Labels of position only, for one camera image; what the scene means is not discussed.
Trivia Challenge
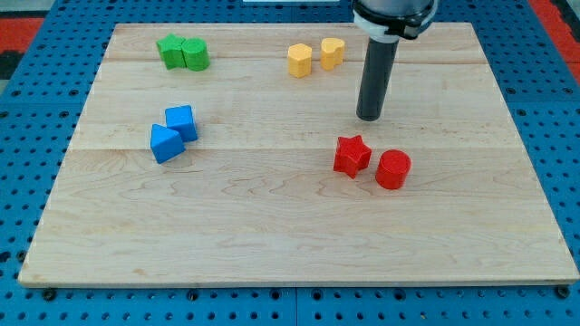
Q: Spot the red star block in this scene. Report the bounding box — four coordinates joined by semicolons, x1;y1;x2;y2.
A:
333;135;372;178

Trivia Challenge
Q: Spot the yellow heart block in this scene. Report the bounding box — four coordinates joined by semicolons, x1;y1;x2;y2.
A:
320;38;345;71

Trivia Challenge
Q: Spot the wooden board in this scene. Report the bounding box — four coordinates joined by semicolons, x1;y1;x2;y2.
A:
18;23;579;288

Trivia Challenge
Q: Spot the green cylinder block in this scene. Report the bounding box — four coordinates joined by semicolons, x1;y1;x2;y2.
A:
181;37;210;72

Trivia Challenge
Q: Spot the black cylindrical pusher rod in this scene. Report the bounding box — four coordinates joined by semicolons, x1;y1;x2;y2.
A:
356;38;399;121

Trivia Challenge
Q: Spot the blue cube block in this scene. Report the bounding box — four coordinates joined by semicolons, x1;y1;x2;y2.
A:
165;105;198;142

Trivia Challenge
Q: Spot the green star block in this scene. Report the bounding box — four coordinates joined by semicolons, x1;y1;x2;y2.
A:
156;34;186;70

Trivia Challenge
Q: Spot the blue triangle block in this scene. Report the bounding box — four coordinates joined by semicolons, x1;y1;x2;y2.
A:
150;124;185;164

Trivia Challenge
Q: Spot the red cylinder block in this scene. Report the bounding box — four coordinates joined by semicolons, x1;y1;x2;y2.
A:
375;149;411;190

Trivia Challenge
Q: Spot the yellow hexagon block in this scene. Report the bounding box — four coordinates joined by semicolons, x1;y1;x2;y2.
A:
287;43;312;78

